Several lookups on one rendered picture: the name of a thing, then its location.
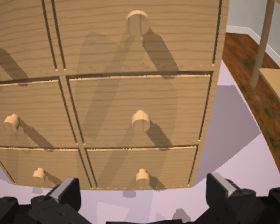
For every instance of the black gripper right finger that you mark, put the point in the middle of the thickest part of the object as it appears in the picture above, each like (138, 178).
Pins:
(225, 210)

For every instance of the light brown wooden drawer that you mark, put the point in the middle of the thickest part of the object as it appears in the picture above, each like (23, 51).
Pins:
(112, 108)
(94, 33)
(38, 108)
(25, 41)
(25, 164)
(129, 167)

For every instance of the tan wooden chest of drawers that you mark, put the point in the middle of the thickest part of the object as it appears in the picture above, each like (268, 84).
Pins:
(63, 73)

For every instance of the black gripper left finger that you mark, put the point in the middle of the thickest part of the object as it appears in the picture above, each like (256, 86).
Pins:
(60, 213)

